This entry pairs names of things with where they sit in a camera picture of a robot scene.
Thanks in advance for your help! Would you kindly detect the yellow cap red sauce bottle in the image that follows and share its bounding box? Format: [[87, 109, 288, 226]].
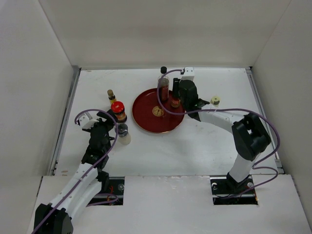
[[171, 92, 180, 108]]

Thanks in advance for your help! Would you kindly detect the red lid chili sauce jar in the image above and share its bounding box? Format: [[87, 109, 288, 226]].
[[111, 101, 127, 123]]

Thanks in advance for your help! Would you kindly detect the yellow label gold cap bottle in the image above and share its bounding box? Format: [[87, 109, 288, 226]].
[[107, 89, 117, 105]]

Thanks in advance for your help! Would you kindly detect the tall dark bottle red label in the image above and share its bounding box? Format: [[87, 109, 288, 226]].
[[157, 66, 170, 102]]

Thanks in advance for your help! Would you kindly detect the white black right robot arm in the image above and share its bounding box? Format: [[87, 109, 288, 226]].
[[173, 78, 271, 194]]

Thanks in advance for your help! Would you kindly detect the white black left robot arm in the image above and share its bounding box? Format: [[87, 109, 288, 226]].
[[32, 109, 117, 234]]

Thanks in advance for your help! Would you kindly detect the clear grinder with black top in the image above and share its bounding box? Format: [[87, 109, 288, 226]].
[[117, 123, 131, 145]]

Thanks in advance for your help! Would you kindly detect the pale squeeze bottle yellow cap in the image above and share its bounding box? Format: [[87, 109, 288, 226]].
[[210, 96, 220, 107]]

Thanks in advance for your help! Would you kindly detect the red round lacquer tray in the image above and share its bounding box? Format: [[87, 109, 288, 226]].
[[132, 88, 184, 134]]

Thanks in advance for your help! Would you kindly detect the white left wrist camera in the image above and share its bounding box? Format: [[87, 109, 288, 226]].
[[75, 113, 98, 130]]

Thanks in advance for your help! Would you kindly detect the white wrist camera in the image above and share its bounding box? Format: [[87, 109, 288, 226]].
[[180, 67, 195, 81], [75, 113, 98, 130]]

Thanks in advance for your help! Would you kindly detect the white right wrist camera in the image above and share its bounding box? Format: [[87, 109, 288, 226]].
[[180, 67, 195, 81]]

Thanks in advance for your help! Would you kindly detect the back aluminium table rail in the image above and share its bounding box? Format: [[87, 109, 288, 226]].
[[77, 65, 253, 70]]

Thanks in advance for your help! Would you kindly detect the aluminium table rail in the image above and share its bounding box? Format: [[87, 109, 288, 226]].
[[47, 65, 81, 176], [77, 65, 253, 70], [245, 67, 285, 174]]

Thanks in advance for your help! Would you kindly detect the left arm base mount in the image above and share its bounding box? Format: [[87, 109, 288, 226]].
[[87, 177, 125, 206]]

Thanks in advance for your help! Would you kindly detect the left aluminium table rail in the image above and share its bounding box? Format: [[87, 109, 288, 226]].
[[47, 65, 81, 176]]

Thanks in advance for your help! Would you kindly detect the right aluminium table rail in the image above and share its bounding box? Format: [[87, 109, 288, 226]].
[[245, 67, 285, 174]]

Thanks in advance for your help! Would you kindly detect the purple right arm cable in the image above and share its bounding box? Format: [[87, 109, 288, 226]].
[[157, 69, 280, 195]]

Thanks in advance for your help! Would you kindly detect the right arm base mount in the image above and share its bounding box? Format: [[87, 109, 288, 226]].
[[210, 176, 258, 205]]

